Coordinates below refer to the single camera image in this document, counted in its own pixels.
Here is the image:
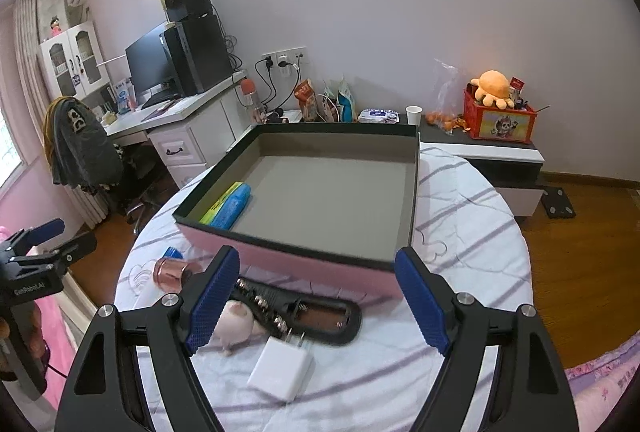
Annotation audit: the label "black and white low cabinet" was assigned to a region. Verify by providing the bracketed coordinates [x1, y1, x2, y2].
[419, 115, 546, 218]

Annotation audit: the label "blue highlighter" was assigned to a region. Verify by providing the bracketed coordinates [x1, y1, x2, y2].
[210, 185, 253, 230]

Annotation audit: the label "pink cardboard box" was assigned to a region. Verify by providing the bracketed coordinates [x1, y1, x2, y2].
[172, 122, 421, 300]

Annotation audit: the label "wet wipes pack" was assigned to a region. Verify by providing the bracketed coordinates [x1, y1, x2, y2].
[357, 108, 400, 123]

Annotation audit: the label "black computer monitor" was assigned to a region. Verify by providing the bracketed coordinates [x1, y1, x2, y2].
[125, 22, 176, 98]

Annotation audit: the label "white radiator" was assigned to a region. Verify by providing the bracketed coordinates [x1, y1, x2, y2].
[70, 185, 108, 228]

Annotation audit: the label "white striped sheet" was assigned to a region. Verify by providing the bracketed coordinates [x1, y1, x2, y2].
[114, 147, 533, 432]

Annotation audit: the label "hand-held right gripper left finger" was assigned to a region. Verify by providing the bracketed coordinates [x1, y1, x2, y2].
[54, 245, 241, 432]

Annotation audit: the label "black keyboard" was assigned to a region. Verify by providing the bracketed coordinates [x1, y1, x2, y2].
[141, 93, 178, 109]

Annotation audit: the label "purple floral blanket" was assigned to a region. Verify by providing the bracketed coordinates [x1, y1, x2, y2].
[565, 347, 640, 432]

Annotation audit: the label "dark grey jacket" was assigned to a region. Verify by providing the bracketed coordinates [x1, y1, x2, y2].
[42, 96, 123, 188]

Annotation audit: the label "black remote control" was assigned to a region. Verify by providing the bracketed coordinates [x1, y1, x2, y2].
[227, 279, 363, 345]

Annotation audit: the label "blue snack bag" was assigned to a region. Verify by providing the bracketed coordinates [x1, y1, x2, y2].
[336, 77, 357, 123]

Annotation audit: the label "window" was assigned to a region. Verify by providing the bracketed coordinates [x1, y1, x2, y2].
[0, 112, 26, 185]

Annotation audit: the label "black floor scale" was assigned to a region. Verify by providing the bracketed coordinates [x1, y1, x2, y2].
[542, 185, 576, 219]

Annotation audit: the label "black computer tower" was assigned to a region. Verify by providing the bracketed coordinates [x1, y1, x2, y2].
[160, 15, 233, 96]

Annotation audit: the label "white glass-door cabinet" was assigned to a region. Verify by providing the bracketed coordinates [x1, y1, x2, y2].
[39, 20, 108, 103]

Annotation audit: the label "black office chair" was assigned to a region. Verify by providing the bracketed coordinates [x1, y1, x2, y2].
[107, 142, 166, 233]

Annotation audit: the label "blue and white box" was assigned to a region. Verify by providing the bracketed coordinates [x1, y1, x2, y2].
[112, 80, 137, 113]

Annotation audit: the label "pile of oranges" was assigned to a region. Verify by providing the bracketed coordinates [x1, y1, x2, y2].
[427, 111, 471, 133]

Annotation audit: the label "black power cable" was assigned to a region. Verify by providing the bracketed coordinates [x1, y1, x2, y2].
[254, 57, 281, 106]

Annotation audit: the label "yellow-green highlighter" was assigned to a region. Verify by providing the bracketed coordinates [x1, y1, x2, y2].
[199, 182, 243, 225]

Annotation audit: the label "red printed storage box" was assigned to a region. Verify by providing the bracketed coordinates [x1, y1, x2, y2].
[462, 85, 537, 144]

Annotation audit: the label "white wall outlet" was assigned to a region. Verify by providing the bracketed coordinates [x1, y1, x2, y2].
[261, 46, 307, 68]

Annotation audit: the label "beige curtain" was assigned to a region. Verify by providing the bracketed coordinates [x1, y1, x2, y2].
[12, 0, 68, 173]

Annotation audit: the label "white charger plug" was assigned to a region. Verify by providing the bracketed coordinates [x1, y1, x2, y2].
[247, 331, 317, 403]

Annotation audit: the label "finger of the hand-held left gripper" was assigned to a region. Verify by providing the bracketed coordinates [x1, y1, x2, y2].
[0, 218, 66, 259]
[7, 231, 98, 274]

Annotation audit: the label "pink pig figurine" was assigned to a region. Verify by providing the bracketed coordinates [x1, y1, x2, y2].
[212, 299, 268, 355]

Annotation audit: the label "white desk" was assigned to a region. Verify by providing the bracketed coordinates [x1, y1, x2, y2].
[102, 70, 251, 188]

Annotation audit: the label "black speaker box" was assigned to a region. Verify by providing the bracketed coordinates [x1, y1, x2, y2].
[162, 0, 211, 20]

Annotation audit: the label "black hair clip metal flowers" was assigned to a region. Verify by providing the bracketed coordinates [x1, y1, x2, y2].
[235, 277, 296, 343]

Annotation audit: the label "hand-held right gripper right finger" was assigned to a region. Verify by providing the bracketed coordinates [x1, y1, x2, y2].
[394, 246, 583, 432]

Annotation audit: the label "clear plastic bag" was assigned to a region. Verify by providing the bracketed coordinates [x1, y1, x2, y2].
[432, 59, 463, 130]

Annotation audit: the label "brown snack bag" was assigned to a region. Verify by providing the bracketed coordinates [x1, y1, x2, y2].
[294, 80, 321, 123]

